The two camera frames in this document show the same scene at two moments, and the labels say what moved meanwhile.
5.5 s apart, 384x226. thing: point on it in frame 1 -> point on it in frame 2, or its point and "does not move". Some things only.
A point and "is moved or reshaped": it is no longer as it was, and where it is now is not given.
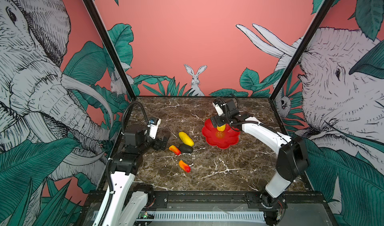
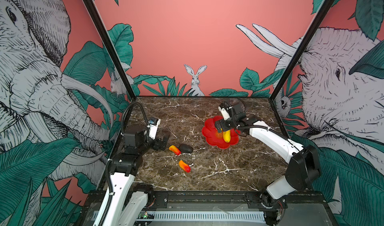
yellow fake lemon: [221, 128] is moved or reshaped
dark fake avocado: [184, 148] does not move
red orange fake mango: [173, 148] does not move
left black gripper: [157, 145] does not move
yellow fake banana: [186, 139] -> [227, 136]
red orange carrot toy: [185, 167] does not move
